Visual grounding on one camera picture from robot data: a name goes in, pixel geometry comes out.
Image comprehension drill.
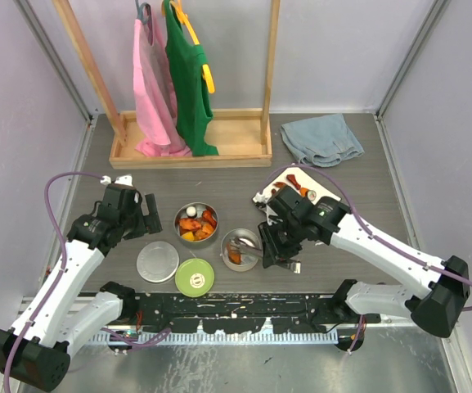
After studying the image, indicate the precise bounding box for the red food piece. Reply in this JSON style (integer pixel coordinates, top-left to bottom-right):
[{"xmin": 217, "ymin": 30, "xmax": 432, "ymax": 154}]
[{"xmin": 201, "ymin": 210, "xmax": 217, "ymax": 228}]

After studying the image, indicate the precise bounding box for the pink shirt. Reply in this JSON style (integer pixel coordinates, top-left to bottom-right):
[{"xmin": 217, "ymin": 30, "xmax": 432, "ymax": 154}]
[{"xmin": 133, "ymin": 20, "xmax": 191, "ymax": 157}]

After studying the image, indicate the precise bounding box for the green round lid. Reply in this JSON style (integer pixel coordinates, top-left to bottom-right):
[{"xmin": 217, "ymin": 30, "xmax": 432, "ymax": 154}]
[{"xmin": 174, "ymin": 258, "xmax": 215, "ymax": 298}]

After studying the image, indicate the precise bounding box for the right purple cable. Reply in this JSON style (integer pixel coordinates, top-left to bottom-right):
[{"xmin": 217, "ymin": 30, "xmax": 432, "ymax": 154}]
[{"xmin": 259, "ymin": 164, "xmax": 472, "ymax": 353}]

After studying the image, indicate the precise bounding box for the white square plate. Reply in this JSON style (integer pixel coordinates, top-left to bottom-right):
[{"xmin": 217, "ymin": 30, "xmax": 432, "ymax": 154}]
[{"xmin": 252, "ymin": 167, "xmax": 341, "ymax": 219}]

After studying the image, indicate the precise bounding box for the green shirt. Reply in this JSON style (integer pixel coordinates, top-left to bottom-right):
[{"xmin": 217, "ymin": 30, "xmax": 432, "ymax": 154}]
[{"xmin": 165, "ymin": 3, "xmax": 220, "ymax": 157}]

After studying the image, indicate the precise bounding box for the purple cable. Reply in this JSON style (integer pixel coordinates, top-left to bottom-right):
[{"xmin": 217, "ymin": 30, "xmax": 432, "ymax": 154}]
[
  {"xmin": 2, "ymin": 171, "xmax": 173, "ymax": 390},
  {"xmin": 259, "ymin": 164, "xmax": 472, "ymax": 353}
]

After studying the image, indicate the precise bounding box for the white cable duct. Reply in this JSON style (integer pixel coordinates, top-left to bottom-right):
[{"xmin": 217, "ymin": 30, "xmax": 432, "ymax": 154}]
[{"xmin": 90, "ymin": 327, "xmax": 339, "ymax": 346}]

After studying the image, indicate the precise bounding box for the grey clothes hanger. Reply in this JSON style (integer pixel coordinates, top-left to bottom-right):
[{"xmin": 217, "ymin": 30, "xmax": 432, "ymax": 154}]
[{"xmin": 135, "ymin": 0, "xmax": 154, "ymax": 44}]

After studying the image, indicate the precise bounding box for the wooden clothes rack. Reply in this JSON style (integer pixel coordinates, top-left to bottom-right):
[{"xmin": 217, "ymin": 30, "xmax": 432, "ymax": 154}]
[{"xmin": 53, "ymin": 1, "xmax": 281, "ymax": 169}]

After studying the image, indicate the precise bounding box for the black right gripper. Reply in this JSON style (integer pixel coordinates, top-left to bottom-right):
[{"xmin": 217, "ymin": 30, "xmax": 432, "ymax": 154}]
[{"xmin": 258, "ymin": 217, "xmax": 304, "ymax": 268}]

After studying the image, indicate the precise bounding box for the large round steel tin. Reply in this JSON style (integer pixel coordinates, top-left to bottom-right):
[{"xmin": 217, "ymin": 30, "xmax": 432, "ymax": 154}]
[{"xmin": 174, "ymin": 202, "xmax": 219, "ymax": 247}]

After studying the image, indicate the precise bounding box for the yellow clothes hanger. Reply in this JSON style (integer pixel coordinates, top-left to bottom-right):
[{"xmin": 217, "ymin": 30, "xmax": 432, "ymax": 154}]
[{"xmin": 161, "ymin": 1, "xmax": 216, "ymax": 94}]

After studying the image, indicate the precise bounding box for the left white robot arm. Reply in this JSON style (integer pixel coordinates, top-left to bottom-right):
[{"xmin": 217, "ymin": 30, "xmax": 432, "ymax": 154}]
[{"xmin": 0, "ymin": 182, "xmax": 162, "ymax": 392}]

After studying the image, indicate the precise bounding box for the folded blue towel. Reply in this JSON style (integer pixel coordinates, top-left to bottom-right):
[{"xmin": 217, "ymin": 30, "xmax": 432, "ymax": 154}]
[{"xmin": 280, "ymin": 114, "xmax": 364, "ymax": 168}]

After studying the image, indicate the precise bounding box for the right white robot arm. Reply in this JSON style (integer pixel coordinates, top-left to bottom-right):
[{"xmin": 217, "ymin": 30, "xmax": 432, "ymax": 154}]
[{"xmin": 254, "ymin": 186, "xmax": 470, "ymax": 338}]

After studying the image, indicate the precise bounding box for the yellow food piece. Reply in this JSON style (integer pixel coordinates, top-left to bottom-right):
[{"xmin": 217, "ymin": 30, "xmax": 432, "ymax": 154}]
[{"xmin": 182, "ymin": 232, "xmax": 195, "ymax": 242}]

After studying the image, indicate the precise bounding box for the small steel bowl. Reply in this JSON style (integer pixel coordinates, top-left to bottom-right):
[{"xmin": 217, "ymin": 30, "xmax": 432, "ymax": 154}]
[{"xmin": 220, "ymin": 228, "xmax": 263, "ymax": 273}]

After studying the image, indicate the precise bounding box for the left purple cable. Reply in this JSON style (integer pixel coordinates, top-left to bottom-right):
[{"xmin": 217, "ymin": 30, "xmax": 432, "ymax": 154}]
[{"xmin": 2, "ymin": 171, "xmax": 173, "ymax": 390}]

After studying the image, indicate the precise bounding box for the food pile on plate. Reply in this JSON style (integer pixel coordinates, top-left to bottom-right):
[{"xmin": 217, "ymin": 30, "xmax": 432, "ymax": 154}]
[{"xmin": 272, "ymin": 174, "xmax": 317, "ymax": 201}]

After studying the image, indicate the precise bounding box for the round steel lid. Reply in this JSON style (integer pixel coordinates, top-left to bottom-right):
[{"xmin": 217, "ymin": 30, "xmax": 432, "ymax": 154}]
[{"xmin": 136, "ymin": 241, "xmax": 180, "ymax": 283}]

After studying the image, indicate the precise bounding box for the orange fried food piece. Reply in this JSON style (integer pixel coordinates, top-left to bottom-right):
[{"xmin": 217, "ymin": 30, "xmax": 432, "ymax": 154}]
[{"xmin": 226, "ymin": 243, "xmax": 242, "ymax": 265}]

